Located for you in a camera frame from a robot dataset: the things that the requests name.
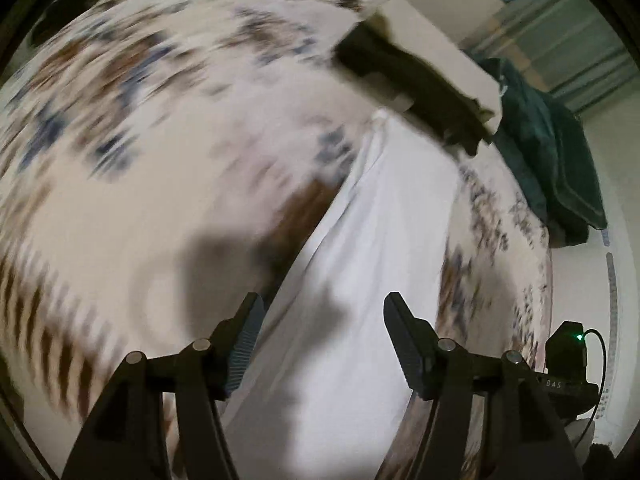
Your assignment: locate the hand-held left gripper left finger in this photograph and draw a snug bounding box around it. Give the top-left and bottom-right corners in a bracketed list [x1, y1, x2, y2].
[60, 291, 265, 480]

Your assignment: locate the black cable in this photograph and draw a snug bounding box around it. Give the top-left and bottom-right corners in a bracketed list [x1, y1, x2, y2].
[570, 328, 609, 450]

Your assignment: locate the printed blanket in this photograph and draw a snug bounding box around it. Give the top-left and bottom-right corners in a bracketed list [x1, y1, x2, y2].
[0, 0, 554, 480]

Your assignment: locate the white garment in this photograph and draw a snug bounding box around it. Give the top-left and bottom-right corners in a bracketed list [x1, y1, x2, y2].
[220, 109, 467, 480]

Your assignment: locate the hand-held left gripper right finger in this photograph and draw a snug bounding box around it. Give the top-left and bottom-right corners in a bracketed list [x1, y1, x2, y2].
[383, 291, 587, 480]

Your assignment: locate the dark cloth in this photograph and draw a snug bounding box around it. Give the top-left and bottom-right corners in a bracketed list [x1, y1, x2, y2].
[334, 19, 497, 157]

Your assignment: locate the dark green blanket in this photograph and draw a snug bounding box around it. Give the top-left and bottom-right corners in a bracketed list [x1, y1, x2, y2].
[474, 57, 609, 249]

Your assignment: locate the pale green curtain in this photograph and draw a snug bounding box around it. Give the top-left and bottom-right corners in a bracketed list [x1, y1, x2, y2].
[470, 0, 637, 113]

